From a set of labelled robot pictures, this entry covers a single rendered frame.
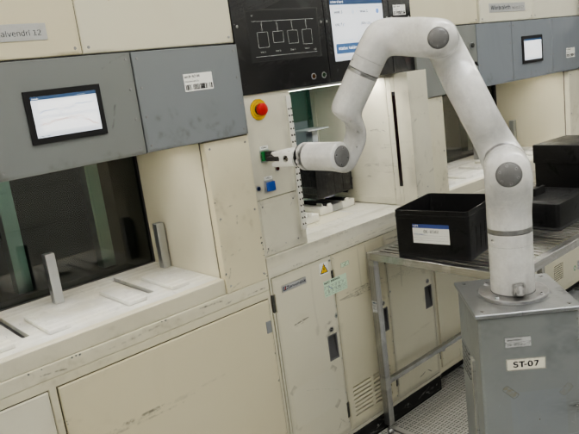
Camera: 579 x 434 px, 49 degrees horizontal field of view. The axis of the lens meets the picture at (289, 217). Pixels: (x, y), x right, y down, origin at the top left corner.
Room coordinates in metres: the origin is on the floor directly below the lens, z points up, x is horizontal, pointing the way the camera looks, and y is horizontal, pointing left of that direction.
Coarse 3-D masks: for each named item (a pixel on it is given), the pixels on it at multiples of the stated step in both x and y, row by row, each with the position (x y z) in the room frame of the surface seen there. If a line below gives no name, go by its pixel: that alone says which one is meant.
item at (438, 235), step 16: (400, 208) 2.22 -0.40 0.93; (416, 208) 2.31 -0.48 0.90; (432, 208) 2.39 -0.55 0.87; (448, 208) 2.34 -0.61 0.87; (464, 208) 2.30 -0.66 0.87; (480, 208) 2.09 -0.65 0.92; (400, 224) 2.17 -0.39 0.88; (416, 224) 2.13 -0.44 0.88; (432, 224) 2.10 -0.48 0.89; (448, 224) 2.06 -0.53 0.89; (464, 224) 2.02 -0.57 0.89; (480, 224) 2.09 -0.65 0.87; (400, 240) 2.18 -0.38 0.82; (416, 240) 2.14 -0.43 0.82; (432, 240) 2.10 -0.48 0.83; (448, 240) 2.06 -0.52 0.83; (464, 240) 2.02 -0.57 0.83; (480, 240) 2.08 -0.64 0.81; (416, 256) 2.14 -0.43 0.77; (432, 256) 2.10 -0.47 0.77; (448, 256) 2.06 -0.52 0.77; (464, 256) 2.02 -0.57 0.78
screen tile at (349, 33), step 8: (336, 8) 2.30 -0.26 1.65; (344, 8) 2.33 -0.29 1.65; (352, 8) 2.36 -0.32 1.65; (336, 16) 2.30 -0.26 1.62; (344, 16) 2.32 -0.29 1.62; (352, 16) 2.35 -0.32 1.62; (352, 24) 2.35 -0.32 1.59; (336, 32) 2.29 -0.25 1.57; (344, 32) 2.32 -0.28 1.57; (352, 32) 2.35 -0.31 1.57
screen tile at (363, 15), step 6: (378, 6) 2.45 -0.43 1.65; (360, 12) 2.38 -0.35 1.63; (366, 12) 2.40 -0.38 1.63; (372, 12) 2.42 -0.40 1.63; (360, 18) 2.38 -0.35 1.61; (366, 18) 2.40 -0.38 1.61; (372, 18) 2.42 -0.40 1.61; (378, 18) 2.44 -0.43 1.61; (360, 24) 2.38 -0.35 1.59; (360, 30) 2.37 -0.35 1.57
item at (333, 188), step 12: (300, 132) 2.63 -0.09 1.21; (312, 132) 2.64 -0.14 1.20; (312, 180) 2.54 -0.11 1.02; (324, 180) 2.55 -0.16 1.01; (336, 180) 2.60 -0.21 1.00; (348, 180) 2.64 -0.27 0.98; (312, 192) 2.54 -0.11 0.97; (324, 192) 2.55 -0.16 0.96; (336, 192) 2.59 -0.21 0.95; (312, 204) 2.62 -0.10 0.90; (324, 204) 2.57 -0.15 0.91
